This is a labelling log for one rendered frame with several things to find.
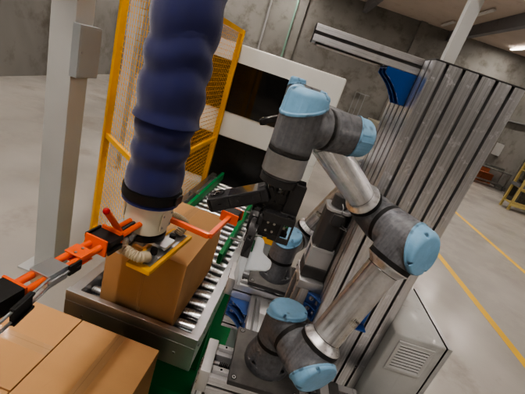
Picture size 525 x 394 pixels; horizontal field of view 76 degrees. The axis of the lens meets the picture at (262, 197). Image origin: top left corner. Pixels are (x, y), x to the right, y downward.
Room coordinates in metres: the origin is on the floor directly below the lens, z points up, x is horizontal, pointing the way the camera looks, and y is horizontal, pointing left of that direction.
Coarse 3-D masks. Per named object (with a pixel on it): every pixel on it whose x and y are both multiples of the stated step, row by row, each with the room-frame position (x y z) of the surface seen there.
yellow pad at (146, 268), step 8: (168, 232) 1.30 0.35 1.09; (176, 240) 1.25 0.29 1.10; (184, 240) 1.28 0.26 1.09; (152, 248) 1.10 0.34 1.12; (168, 248) 1.18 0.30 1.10; (176, 248) 1.20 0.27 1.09; (152, 256) 1.09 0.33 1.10; (160, 256) 1.10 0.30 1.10; (168, 256) 1.13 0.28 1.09; (128, 264) 1.01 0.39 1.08; (136, 264) 1.02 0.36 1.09; (144, 264) 1.03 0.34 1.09; (152, 264) 1.04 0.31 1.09; (160, 264) 1.08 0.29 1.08; (144, 272) 1.00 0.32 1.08; (152, 272) 1.03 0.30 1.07
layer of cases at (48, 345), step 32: (32, 320) 1.12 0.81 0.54; (64, 320) 1.17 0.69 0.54; (0, 352) 0.93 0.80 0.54; (32, 352) 0.97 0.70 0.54; (64, 352) 1.02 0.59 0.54; (96, 352) 1.07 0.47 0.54; (128, 352) 1.12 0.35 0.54; (0, 384) 0.82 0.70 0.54; (32, 384) 0.85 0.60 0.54; (64, 384) 0.89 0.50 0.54; (96, 384) 0.93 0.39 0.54; (128, 384) 0.97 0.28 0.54
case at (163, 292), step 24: (192, 216) 1.79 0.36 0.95; (216, 216) 1.89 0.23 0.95; (192, 240) 1.53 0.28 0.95; (216, 240) 1.84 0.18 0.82; (120, 264) 1.33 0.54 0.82; (168, 264) 1.31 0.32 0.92; (192, 264) 1.39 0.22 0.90; (120, 288) 1.33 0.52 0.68; (144, 288) 1.32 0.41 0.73; (168, 288) 1.31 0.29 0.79; (192, 288) 1.54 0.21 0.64; (144, 312) 1.32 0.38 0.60; (168, 312) 1.31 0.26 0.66
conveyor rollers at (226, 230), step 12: (204, 204) 2.84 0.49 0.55; (228, 228) 2.55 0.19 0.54; (240, 228) 2.63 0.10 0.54; (216, 252) 2.18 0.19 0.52; (228, 252) 2.19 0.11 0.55; (216, 264) 2.00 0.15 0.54; (96, 288) 1.42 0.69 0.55; (204, 288) 1.73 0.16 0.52; (192, 300) 1.57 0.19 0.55; (192, 312) 1.48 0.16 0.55; (180, 324) 1.38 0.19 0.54; (192, 324) 1.39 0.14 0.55
